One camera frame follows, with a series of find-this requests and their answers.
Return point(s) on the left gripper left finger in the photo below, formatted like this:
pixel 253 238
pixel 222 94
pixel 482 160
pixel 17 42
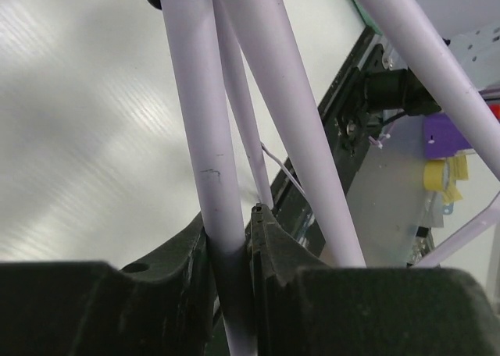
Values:
pixel 161 304

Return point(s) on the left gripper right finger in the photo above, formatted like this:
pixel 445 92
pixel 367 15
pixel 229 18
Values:
pixel 305 307

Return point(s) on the silver tripod music stand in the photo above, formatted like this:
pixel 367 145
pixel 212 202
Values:
pixel 212 45

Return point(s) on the green toy microphone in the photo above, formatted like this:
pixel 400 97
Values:
pixel 366 17

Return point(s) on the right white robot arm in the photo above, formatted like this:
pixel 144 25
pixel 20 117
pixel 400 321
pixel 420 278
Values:
pixel 398 89

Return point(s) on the yellow tape roll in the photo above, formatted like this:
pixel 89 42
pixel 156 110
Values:
pixel 439 175

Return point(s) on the purple plastic box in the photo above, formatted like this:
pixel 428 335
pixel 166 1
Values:
pixel 442 138

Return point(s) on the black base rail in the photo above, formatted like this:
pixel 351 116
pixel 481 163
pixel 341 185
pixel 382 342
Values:
pixel 290 208

